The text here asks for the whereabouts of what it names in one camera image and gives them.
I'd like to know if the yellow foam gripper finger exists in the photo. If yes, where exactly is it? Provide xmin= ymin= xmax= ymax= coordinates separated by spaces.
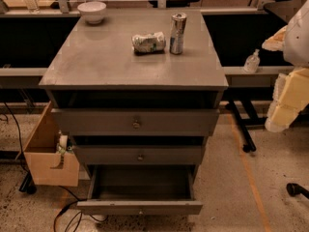
xmin=262 ymin=26 xmax=287 ymax=51
xmin=265 ymin=68 xmax=309 ymax=132

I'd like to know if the grey bottom drawer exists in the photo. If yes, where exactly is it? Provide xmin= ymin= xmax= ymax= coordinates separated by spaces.
xmin=77 ymin=165 xmax=203 ymax=216

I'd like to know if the grey drawer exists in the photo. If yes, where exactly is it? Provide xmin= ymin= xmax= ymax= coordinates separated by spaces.
xmin=73 ymin=146 xmax=203 ymax=165
xmin=52 ymin=108 xmax=219 ymax=136
xmin=77 ymin=165 xmax=203 ymax=216

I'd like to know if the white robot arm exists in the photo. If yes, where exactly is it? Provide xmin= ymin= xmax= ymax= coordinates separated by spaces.
xmin=262 ymin=1 xmax=309 ymax=132

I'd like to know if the grey drawer cabinet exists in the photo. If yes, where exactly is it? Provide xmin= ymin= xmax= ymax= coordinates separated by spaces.
xmin=38 ymin=7 xmax=229 ymax=179

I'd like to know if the grey middle drawer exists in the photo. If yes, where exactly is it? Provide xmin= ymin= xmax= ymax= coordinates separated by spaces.
xmin=73 ymin=146 xmax=203 ymax=165

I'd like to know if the grey top drawer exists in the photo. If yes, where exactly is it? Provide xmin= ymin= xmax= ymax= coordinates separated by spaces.
xmin=52 ymin=108 xmax=219 ymax=136

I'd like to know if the hand sanitizer bottle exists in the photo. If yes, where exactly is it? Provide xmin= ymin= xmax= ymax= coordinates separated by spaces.
xmin=243 ymin=49 xmax=260 ymax=73

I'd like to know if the dark round table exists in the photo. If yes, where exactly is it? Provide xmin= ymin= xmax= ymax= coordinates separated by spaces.
xmin=264 ymin=0 xmax=309 ymax=23

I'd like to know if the black object on floor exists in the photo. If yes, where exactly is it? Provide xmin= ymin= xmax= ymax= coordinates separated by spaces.
xmin=286 ymin=183 xmax=309 ymax=199

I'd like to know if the tall silver can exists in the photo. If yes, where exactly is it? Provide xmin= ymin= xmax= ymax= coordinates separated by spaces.
xmin=169 ymin=13 xmax=187 ymax=54

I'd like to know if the crushed green white can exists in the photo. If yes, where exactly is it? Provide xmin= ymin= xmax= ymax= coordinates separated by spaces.
xmin=131 ymin=32 xmax=166 ymax=53

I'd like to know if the white bowl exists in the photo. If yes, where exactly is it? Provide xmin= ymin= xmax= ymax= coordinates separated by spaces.
xmin=77 ymin=1 xmax=106 ymax=24

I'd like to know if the white tape roll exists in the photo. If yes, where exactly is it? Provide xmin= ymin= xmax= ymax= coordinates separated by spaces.
xmin=59 ymin=135 xmax=68 ymax=149

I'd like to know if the wooden box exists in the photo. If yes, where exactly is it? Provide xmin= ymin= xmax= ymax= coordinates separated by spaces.
xmin=23 ymin=102 xmax=79 ymax=187

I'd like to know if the black caster foot left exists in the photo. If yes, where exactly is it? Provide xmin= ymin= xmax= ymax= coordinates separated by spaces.
xmin=19 ymin=172 xmax=37 ymax=194

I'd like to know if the black table leg frame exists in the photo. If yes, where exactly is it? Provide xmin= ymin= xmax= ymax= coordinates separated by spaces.
xmin=225 ymin=94 xmax=266 ymax=153

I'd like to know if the black cable on floor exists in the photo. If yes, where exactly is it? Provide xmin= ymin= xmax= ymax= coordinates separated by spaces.
xmin=0 ymin=101 xmax=108 ymax=232

